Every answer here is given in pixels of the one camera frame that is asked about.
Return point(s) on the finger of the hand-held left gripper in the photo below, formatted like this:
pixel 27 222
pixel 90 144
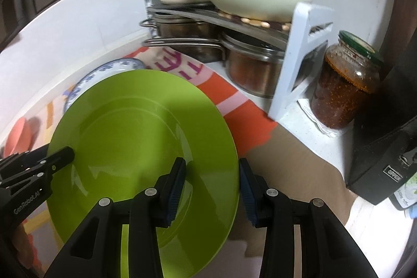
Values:
pixel 16 162
pixel 60 160

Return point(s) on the blue and white patterned plate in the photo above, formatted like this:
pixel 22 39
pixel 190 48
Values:
pixel 97 72

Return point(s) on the green plate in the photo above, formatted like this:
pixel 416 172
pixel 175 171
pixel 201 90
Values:
pixel 130 121

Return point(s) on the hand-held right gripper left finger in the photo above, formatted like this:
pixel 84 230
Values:
pixel 172 196

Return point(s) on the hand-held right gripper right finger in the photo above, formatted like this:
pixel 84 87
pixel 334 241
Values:
pixel 247 198

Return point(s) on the pink bowl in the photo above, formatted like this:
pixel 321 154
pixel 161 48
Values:
pixel 19 134

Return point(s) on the black knife block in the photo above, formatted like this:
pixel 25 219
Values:
pixel 374 151

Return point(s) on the glass jar of chili sauce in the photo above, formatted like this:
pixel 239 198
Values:
pixel 342 86

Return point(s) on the colourful printed mat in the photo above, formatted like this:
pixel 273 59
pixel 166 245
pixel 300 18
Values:
pixel 228 95

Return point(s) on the round steel pot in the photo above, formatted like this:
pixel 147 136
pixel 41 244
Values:
pixel 251 69

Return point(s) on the green and white box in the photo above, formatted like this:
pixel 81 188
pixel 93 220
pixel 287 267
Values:
pixel 407 193

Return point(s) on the white storage rack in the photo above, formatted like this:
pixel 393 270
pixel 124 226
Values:
pixel 290 69

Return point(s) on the white paper towel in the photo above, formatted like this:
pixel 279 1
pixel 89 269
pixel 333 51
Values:
pixel 325 131

